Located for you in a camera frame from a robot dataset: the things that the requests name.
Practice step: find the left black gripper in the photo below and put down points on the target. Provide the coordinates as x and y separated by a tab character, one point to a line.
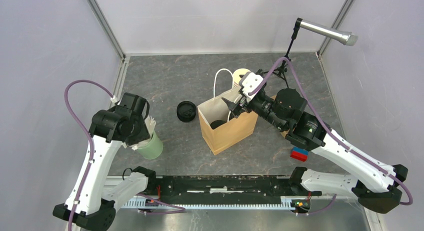
143	134

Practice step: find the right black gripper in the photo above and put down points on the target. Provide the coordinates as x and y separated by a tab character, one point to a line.
231	105

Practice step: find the brown paper bag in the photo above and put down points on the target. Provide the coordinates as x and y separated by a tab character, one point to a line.
230	133

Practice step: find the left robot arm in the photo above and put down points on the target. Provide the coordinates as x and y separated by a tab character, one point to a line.
89	205

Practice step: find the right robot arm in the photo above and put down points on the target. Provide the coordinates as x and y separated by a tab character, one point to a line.
375	185

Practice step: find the white wrapped straws bundle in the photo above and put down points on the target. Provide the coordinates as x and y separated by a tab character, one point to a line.
150	124

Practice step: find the green cup holder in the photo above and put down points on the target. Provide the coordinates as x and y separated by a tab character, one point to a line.
153	149

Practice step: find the stack of white paper cups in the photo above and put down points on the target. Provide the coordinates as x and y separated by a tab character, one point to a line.
237	77

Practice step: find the stack of black lids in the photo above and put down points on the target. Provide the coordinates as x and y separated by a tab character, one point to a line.
186	111

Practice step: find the brown pulp cup carrier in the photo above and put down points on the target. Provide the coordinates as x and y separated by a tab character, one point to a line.
283	129

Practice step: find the black tripod stand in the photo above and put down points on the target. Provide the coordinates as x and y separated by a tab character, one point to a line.
281	70

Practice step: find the red and blue block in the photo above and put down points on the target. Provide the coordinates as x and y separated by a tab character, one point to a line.
299	154

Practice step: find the silver cylindrical lamp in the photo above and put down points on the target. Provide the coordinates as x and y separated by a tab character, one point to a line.
343	37

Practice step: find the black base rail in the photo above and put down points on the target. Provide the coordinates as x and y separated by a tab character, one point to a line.
224	189

